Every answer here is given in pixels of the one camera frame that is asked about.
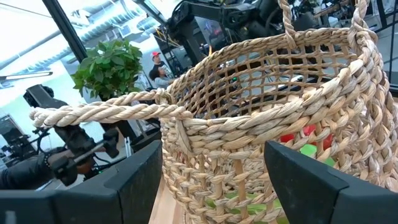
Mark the ceiling strip light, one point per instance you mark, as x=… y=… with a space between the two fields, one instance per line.
x=26 y=75

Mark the small green fruit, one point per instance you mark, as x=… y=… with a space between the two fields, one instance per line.
x=308 y=150

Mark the person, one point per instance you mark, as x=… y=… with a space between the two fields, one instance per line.
x=161 y=80
x=158 y=63

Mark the person's forearm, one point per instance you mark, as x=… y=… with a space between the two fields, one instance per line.
x=21 y=174

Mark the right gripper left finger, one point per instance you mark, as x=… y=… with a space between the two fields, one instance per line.
x=93 y=205

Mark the black aluminium frame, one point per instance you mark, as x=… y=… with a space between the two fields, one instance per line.
x=65 y=29

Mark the green potted plant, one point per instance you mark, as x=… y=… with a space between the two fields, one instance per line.
x=109 y=68

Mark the woven wicker basket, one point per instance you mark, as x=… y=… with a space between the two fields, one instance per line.
x=248 y=124

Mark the person's hand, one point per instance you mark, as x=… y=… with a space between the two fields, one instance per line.
x=85 y=166

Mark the red apple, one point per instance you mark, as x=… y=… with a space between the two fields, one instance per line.
x=287 y=137

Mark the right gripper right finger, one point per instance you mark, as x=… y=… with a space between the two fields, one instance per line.
x=311 y=199

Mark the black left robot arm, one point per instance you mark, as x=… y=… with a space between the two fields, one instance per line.
x=236 y=15

